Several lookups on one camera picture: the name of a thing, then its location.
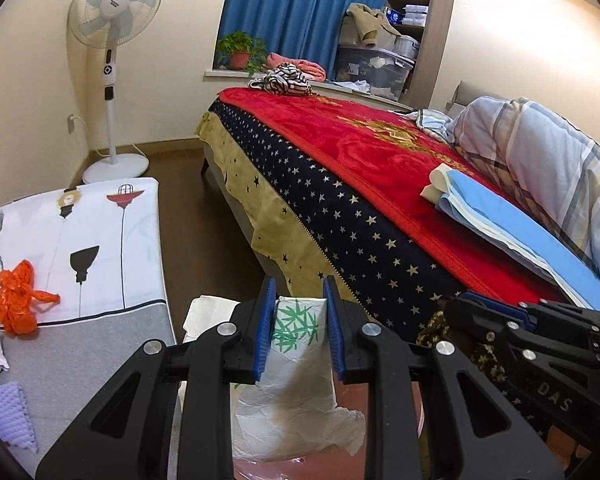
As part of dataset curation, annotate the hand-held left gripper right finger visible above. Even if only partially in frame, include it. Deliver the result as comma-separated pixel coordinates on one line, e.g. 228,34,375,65
322,276,566,480

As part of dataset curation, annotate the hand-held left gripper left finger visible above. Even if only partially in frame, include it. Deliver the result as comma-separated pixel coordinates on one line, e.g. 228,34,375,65
35,275,278,480

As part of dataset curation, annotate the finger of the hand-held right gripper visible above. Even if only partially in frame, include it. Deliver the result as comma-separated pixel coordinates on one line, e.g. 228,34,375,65
461,295,600,332
442,299,537,377

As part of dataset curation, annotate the white wrapper green leaf print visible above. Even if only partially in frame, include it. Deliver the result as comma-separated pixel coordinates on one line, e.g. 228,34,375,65
230,297,368,463

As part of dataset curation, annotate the orange-red plastic bag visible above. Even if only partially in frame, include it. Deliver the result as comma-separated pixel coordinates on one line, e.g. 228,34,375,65
0,259,61,335

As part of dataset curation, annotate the camouflage cloth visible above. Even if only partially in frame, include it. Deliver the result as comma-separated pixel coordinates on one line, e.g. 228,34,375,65
415,310,506,386

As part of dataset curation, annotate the white plastic bag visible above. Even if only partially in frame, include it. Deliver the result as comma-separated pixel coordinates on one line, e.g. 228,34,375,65
182,296,241,346

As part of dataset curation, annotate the folded blue sheet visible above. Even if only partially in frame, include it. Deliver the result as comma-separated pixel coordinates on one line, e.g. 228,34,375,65
434,170,600,317

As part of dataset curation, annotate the navy star bed sheet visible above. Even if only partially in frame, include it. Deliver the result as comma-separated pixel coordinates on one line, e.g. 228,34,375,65
207,100,556,441

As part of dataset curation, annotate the yellow star bed skirt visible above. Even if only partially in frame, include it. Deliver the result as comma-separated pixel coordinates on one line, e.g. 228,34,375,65
195,110,368,311

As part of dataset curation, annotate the cream folded cloth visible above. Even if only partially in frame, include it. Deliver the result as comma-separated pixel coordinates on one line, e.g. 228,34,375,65
420,164,453,206

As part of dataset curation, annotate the plaid quilt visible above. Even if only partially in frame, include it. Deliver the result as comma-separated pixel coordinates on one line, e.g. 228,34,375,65
430,96,600,296

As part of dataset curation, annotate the red flower blanket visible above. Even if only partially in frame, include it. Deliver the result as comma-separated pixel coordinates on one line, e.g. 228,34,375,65
217,86,571,306

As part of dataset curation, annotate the light blue striped cloth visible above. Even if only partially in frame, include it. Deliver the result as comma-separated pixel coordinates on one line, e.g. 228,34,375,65
405,108,456,143

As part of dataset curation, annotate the beige headboard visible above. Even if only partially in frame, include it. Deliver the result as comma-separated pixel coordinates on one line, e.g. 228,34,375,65
445,80,511,111

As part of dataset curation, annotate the black white striped cloth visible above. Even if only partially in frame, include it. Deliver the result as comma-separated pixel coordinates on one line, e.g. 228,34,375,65
249,63,313,98

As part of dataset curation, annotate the white windowsill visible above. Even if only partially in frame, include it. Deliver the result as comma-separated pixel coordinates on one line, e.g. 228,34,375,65
202,69,416,111

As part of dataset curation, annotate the clear plastic storage box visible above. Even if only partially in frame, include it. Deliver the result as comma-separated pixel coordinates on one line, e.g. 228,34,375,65
334,42,417,102

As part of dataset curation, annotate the lavender dotted cloth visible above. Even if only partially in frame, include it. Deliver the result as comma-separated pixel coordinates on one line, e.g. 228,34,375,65
0,381,38,448

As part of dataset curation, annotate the pink cloth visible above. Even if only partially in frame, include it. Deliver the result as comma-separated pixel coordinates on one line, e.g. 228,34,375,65
266,52,327,81

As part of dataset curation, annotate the potted green plant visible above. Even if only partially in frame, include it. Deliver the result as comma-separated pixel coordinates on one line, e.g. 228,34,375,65
215,31,270,73

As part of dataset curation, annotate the silver pot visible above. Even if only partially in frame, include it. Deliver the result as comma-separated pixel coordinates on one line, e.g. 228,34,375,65
392,34,421,61

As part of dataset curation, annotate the wooden shelf cabinet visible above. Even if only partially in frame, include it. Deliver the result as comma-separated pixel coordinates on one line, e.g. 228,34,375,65
385,0,456,108

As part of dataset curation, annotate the khaki coat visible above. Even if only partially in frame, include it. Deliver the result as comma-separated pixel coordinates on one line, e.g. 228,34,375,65
341,2,406,48

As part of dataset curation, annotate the stack of white packets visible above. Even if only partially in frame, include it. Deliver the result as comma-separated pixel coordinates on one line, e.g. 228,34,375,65
386,4,428,27

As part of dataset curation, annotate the blue curtain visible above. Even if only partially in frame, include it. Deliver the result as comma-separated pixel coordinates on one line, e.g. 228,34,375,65
215,0,406,73

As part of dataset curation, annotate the white standing fan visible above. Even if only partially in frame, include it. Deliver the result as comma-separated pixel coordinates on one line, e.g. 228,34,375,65
67,0,163,185

